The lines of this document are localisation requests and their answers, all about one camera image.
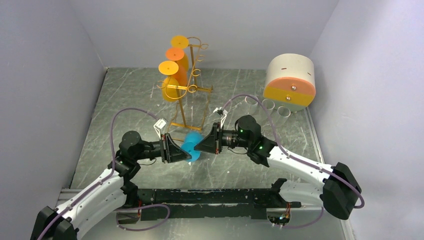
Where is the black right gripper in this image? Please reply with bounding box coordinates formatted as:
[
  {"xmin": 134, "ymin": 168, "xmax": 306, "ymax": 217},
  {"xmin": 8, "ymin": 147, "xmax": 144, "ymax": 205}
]
[{"xmin": 194, "ymin": 122, "xmax": 251, "ymax": 155}]

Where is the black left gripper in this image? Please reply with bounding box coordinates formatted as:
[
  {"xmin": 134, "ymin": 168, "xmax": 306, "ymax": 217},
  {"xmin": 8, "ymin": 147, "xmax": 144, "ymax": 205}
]
[{"xmin": 133, "ymin": 132, "xmax": 191, "ymax": 163}]

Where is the blue wine glass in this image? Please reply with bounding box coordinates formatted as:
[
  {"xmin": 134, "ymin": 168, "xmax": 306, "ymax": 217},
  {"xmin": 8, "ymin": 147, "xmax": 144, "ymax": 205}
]
[{"xmin": 181, "ymin": 131, "xmax": 203, "ymax": 163}]

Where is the gold wire glass rack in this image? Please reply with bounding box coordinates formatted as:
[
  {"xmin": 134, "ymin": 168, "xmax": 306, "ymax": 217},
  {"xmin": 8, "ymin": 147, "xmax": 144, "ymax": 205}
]
[{"xmin": 156, "ymin": 36, "xmax": 213, "ymax": 133}]

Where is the clear wine glass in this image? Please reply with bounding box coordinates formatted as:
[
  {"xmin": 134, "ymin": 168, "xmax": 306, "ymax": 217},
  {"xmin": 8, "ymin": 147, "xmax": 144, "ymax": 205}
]
[
  {"xmin": 243, "ymin": 96, "xmax": 258, "ymax": 115},
  {"xmin": 260, "ymin": 98, "xmax": 275, "ymax": 121},
  {"xmin": 274, "ymin": 106, "xmax": 291, "ymax": 127}
]

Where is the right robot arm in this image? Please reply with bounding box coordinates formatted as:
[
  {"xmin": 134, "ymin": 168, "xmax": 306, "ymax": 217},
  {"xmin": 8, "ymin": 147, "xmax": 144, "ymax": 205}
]
[{"xmin": 194, "ymin": 115, "xmax": 363, "ymax": 220}]

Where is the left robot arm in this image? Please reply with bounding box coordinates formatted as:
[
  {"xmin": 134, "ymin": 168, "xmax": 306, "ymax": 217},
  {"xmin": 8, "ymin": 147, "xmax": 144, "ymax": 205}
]
[{"xmin": 30, "ymin": 131, "xmax": 192, "ymax": 240}]

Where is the yellow wine glass left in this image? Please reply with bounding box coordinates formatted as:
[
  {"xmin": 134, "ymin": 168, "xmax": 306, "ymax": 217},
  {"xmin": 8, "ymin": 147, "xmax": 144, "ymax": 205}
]
[{"xmin": 158, "ymin": 60, "xmax": 180, "ymax": 102}]

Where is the yellow wine glass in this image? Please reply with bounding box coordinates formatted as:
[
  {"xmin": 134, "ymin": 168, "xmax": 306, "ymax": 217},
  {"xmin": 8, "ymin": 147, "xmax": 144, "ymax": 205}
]
[
  {"xmin": 170, "ymin": 35, "xmax": 189, "ymax": 71},
  {"xmin": 158, "ymin": 60, "xmax": 180, "ymax": 102}
]

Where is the orange wine glass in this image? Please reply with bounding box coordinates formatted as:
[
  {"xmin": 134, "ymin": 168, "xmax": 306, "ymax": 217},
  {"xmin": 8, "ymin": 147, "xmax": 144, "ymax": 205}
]
[{"xmin": 165, "ymin": 47, "xmax": 189, "ymax": 86}]

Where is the yellow wine glass right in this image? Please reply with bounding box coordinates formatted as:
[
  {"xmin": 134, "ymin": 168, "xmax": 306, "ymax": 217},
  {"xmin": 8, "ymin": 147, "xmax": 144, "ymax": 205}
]
[{"xmin": 170, "ymin": 35, "xmax": 189, "ymax": 71}]

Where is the round beige drawer cabinet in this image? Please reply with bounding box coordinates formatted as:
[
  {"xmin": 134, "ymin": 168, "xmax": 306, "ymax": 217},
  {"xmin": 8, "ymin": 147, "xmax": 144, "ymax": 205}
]
[{"xmin": 262, "ymin": 53, "xmax": 316, "ymax": 112}]

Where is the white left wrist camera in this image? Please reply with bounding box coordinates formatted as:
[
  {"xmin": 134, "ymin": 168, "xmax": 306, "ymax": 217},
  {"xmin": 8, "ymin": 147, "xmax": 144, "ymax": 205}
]
[{"xmin": 153, "ymin": 118, "xmax": 168, "ymax": 137}]

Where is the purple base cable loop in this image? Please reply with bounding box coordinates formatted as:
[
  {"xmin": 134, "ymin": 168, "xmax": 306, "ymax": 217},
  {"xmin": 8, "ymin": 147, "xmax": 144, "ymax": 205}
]
[{"xmin": 115, "ymin": 203, "xmax": 171, "ymax": 232}]

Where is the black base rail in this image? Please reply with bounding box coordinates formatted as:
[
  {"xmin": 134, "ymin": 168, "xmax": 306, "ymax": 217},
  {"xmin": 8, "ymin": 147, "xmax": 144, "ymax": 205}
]
[{"xmin": 123, "ymin": 188, "xmax": 301, "ymax": 221}]

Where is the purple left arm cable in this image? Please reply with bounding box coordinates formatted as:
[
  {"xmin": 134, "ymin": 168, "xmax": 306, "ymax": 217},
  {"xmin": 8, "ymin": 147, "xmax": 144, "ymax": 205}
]
[{"xmin": 36, "ymin": 107, "xmax": 160, "ymax": 240}]

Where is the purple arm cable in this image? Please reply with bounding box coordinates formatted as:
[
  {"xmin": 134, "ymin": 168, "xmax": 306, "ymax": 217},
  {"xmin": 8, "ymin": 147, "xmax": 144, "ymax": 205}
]
[
  {"xmin": 36, "ymin": 107, "xmax": 160, "ymax": 240},
  {"xmin": 221, "ymin": 94, "xmax": 365, "ymax": 230}
]

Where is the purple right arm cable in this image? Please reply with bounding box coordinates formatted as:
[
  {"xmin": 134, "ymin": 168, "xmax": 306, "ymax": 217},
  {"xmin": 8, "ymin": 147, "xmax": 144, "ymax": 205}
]
[{"xmin": 221, "ymin": 94, "xmax": 365, "ymax": 230}]

